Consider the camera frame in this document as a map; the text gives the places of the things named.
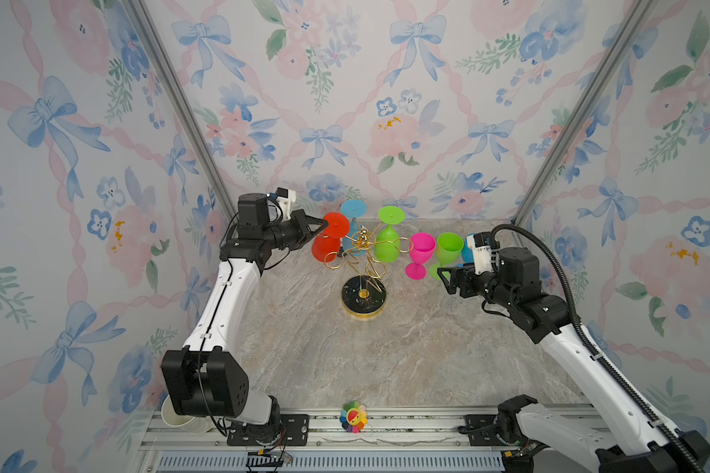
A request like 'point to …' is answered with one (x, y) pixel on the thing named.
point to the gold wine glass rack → (362, 298)
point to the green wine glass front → (448, 250)
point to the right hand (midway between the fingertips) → (451, 266)
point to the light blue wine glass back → (354, 243)
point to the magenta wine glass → (421, 249)
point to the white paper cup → (194, 424)
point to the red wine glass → (337, 228)
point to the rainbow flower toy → (353, 417)
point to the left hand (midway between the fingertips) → (328, 220)
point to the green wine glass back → (388, 246)
